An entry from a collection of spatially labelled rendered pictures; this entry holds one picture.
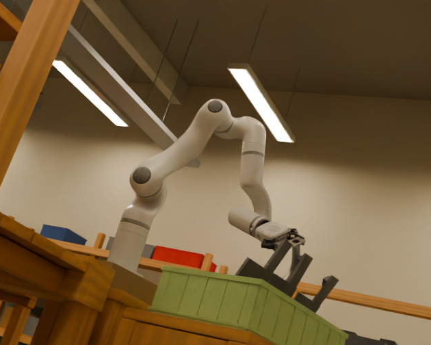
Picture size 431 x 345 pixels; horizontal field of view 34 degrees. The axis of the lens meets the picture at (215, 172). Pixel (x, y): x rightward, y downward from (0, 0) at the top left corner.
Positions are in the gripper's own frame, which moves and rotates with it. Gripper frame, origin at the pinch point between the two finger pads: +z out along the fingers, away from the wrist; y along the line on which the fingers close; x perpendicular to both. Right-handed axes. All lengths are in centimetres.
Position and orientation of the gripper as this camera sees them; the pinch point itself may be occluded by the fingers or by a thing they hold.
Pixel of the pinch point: (292, 245)
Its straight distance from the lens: 249.6
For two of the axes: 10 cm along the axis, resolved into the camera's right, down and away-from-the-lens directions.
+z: 6.2, 3.0, -7.3
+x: 0.5, 9.1, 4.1
